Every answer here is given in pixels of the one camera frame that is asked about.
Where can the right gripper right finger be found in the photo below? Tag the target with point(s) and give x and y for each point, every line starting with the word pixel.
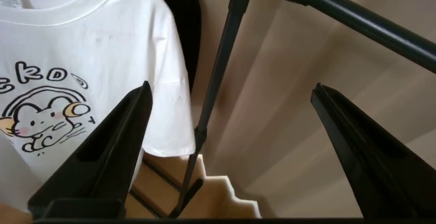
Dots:
pixel 381 169

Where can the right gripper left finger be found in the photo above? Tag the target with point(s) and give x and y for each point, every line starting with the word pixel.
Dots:
pixel 102 173

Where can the white garment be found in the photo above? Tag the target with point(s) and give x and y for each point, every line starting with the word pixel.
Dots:
pixel 85 64

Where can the black shorts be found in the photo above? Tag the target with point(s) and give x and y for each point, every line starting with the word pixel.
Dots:
pixel 187 23

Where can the black clothes rack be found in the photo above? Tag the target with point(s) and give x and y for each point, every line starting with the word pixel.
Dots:
pixel 357 19

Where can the beige curtain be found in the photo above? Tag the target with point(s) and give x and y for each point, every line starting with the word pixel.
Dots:
pixel 289 98

